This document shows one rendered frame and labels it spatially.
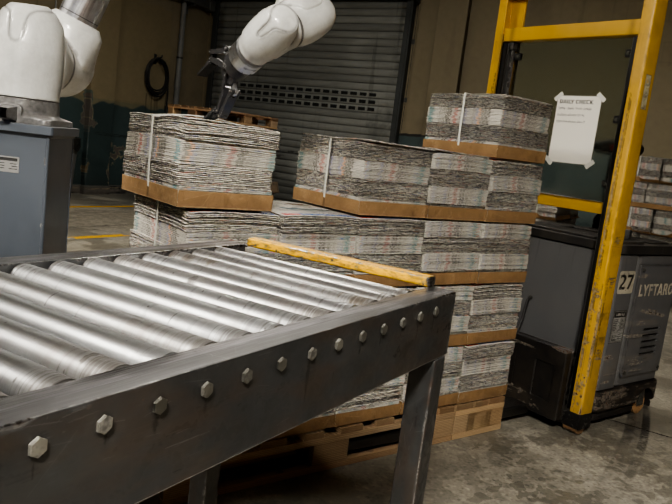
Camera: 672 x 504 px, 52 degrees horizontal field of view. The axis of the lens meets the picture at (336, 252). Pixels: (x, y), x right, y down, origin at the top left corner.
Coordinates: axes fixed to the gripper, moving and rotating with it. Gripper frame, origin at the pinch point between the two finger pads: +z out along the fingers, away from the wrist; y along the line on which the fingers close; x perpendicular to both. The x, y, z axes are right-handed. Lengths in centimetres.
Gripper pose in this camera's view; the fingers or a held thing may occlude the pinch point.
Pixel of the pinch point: (206, 95)
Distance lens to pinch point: 201.2
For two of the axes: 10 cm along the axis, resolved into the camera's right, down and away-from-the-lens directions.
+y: 1.6, 9.6, -2.2
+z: -5.9, 2.7, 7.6
